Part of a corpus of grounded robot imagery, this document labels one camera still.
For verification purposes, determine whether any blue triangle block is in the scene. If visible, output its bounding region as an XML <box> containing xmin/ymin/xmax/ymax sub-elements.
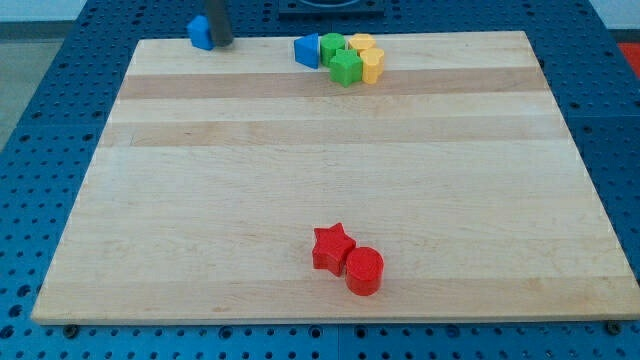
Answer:
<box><xmin>293</xmin><ymin>33</ymin><xmax>320</xmax><ymax>69</ymax></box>

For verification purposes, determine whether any blue cube block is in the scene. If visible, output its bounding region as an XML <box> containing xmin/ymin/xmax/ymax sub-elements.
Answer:
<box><xmin>186</xmin><ymin>15</ymin><xmax>215</xmax><ymax>51</ymax></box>

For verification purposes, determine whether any red star block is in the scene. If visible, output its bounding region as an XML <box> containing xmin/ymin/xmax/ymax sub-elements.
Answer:
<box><xmin>312</xmin><ymin>223</ymin><xmax>356</xmax><ymax>277</ymax></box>

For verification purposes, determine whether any red cylinder block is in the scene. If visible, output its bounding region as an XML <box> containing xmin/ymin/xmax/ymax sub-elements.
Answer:
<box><xmin>345</xmin><ymin>247</ymin><xmax>384</xmax><ymax>296</ymax></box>

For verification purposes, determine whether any wooden board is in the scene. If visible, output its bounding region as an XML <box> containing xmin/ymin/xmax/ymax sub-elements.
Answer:
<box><xmin>32</xmin><ymin>31</ymin><xmax>639</xmax><ymax>325</ymax></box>

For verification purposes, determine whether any green star block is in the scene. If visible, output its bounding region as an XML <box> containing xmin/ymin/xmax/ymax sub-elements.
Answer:
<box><xmin>329</xmin><ymin>49</ymin><xmax>363</xmax><ymax>87</ymax></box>

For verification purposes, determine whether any yellow heart block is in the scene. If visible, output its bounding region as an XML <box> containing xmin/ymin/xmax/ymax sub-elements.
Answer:
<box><xmin>359</xmin><ymin>48</ymin><xmax>385</xmax><ymax>84</ymax></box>

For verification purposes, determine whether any green cylinder block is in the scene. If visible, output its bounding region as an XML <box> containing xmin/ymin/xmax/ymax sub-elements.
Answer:
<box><xmin>320</xmin><ymin>33</ymin><xmax>346</xmax><ymax>67</ymax></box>

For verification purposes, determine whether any yellow hexagon block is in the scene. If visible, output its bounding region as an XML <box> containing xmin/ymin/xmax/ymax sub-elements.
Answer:
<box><xmin>347</xmin><ymin>33</ymin><xmax>376</xmax><ymax>55</ymax></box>

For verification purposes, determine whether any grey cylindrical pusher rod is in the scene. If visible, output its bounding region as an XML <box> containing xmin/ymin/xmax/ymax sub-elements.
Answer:
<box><xmin>203</xmin><ymin>0</ymin><xmax>234</xmax><ymax>47</ymax></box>

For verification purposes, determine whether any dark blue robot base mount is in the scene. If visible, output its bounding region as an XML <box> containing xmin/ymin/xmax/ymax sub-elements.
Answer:
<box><xmin>277</xmin><ymin>0</ymin><xmax>386</xmax><ymax>19</ymax></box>

